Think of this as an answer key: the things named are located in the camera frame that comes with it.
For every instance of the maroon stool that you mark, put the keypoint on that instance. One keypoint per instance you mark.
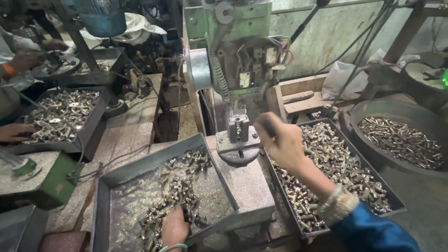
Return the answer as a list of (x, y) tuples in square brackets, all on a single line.
[(64, 242)]

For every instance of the black metal tray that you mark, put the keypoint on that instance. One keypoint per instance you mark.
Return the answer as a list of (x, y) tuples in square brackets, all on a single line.
[(92, 129)]

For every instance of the white plastic sheet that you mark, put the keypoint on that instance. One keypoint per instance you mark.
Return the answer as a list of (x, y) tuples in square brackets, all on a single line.
[(140, 29)]

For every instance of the steel clamping fixture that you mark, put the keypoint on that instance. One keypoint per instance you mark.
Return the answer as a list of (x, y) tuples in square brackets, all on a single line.
[(238, 129)]

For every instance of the brass fitting in fixture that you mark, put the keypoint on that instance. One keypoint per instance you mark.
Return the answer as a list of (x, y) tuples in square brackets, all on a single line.
[(238, 126)]

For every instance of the person's right fingers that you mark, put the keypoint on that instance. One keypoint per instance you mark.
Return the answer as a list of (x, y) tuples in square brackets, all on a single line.
[(260, 134)]

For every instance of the grey machine base block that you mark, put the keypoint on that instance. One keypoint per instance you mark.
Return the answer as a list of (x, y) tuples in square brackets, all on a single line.
[(245, 189)]

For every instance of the person's left fingers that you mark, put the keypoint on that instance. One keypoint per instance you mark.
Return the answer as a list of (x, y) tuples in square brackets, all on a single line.
[(178, 211)]

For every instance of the grey metal box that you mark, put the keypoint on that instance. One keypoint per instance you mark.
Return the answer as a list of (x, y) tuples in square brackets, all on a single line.
[(17, 229)]

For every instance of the dark metal tray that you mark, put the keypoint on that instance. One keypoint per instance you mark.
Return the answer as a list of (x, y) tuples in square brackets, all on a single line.
[(392, 199)]

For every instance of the mound of brass fittings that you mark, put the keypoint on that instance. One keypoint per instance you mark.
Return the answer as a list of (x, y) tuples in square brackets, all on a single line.
[(63, 113)]

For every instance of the silver bangle with woven band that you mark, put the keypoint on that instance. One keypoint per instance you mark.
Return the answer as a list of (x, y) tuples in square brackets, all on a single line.
[(336, 204)]

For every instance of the round steel machine table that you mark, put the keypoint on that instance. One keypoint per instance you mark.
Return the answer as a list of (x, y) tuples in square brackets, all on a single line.
[(236, 150)]

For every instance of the green drill press machine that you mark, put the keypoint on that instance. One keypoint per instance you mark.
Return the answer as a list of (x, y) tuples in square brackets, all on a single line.
[(238, 45)]

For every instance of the round dark metal basin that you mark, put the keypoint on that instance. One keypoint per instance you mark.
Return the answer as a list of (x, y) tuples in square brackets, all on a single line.
[(395, 108)]

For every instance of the white plastic bag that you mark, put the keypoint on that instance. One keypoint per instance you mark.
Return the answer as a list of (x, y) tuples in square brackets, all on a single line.
[(341, 82)]

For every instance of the person's left hand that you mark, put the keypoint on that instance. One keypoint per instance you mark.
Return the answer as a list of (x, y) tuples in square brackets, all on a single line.
[(174, 229)]

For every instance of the heap of small brass tubes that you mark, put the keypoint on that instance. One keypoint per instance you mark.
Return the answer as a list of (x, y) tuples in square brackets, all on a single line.
[(402, 141)]

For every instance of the person's right hand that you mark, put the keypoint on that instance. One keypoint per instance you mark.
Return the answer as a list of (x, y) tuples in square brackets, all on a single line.
[(285, 143)]

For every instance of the green bangle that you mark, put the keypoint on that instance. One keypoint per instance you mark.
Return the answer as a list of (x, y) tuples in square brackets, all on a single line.
[(173, 246)]

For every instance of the pile of drilled brass fittings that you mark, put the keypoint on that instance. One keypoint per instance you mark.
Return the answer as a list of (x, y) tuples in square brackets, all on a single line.
[(175, 196)]

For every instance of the grey metal tray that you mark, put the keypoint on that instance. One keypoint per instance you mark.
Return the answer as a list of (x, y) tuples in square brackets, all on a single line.
[(133, 206)]

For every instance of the heap of raw brass fittings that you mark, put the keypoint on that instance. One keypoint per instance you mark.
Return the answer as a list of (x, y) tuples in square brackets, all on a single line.
[(336, 164)]

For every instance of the shallow round metal pan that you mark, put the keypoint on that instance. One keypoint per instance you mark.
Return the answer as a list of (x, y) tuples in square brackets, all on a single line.
[(427, 75)]

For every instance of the lever with black knob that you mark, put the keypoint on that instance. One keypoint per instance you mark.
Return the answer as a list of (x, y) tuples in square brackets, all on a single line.
[(308, 19)]

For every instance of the blue electric motor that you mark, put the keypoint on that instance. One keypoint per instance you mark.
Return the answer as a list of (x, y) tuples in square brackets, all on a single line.
[(101, 17)]

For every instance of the green machine base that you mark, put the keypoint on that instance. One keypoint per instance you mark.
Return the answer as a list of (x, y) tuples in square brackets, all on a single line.
[(49, 182)]

